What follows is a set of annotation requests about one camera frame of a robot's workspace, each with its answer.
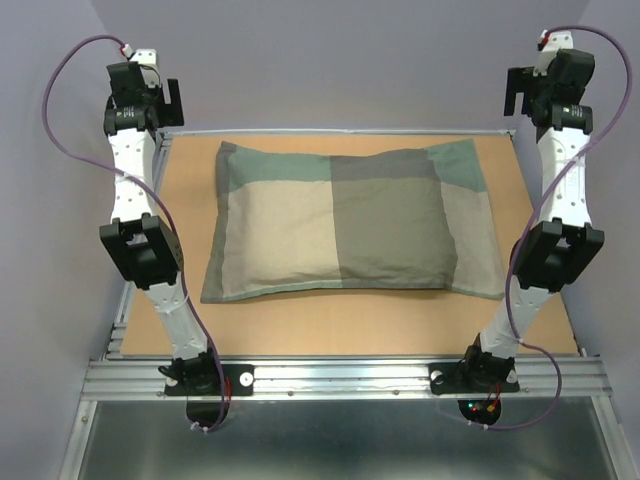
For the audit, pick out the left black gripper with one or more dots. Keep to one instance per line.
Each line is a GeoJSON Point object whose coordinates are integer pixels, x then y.
{"type": "Point", "coordinates": [169, 114]}

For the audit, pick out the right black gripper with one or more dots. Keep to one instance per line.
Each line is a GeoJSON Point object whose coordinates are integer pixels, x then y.
{"type": "Point", "coordinates": [520, 80]}

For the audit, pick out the blue patchwork pillowcase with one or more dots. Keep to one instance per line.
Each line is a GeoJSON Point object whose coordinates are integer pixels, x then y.
{"type": "Point", "coordinates": [402, 219]}

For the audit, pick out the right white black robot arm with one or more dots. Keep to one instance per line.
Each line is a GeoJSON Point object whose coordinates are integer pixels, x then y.
{"type": "Point", "coordinates": [559, 241]}

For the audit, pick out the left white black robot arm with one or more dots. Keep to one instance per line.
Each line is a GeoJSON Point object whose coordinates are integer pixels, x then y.
{"type": "Point", "coordinates": [193, 350]}

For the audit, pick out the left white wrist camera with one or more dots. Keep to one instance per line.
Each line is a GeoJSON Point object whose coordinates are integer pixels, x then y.
{"type": "Point", "coordinates": [147, 59]}

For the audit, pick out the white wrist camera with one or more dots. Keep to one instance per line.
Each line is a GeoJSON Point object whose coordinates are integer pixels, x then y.
{"type": "Point", "coordinates": [549, 43]}
{"type": "Point", "coordinates": [147, 59]}

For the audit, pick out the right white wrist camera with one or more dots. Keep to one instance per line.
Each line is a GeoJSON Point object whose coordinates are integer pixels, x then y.
{"type": "Point", "coordinates": [549, 43]}

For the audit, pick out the aluminium front rail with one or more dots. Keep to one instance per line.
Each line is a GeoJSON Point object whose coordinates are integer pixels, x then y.
{"type": "Point", "coordinates": [342, 378]}

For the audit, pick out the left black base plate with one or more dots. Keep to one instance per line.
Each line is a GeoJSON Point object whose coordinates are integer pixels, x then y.
{"type": "Point", "coordinates": [208, 398]}

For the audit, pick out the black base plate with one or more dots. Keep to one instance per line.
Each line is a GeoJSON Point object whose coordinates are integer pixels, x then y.
{"type": "Point", "coordinates": [479, 387]}
{"type": "Point", "coordinates": [208, 398]}

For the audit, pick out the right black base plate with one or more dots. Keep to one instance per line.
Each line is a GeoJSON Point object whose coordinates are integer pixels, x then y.
{"type": "Point", "coordinates": [479, 387]}

